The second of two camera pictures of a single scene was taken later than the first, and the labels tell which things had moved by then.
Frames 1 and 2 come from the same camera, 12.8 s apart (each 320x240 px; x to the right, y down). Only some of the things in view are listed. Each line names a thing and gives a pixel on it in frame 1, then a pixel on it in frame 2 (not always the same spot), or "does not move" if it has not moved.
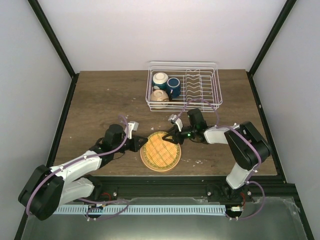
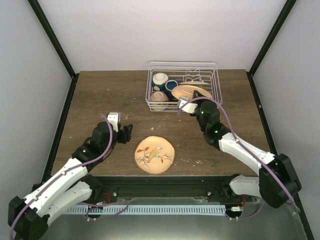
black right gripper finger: x=173 y=131 to x=199 y=94
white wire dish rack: x=183 y=86 does not move
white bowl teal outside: x=159 y=81 does not move
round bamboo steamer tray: x=159 y=153 to x=193 y=83
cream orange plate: x=142 y=157 to x=187 y=90
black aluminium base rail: x=196 y=187 does not move
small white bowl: x=159 y=95 does not move
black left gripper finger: x=139 y=141 to x=128 y=128
